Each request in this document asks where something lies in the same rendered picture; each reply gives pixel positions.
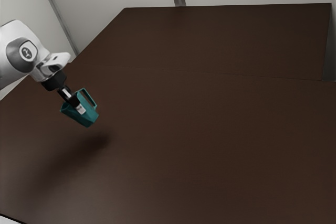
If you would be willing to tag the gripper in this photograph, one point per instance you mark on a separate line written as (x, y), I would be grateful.
(53, 81)

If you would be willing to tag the teal faceted mug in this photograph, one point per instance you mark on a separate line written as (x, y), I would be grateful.
(84, 113)

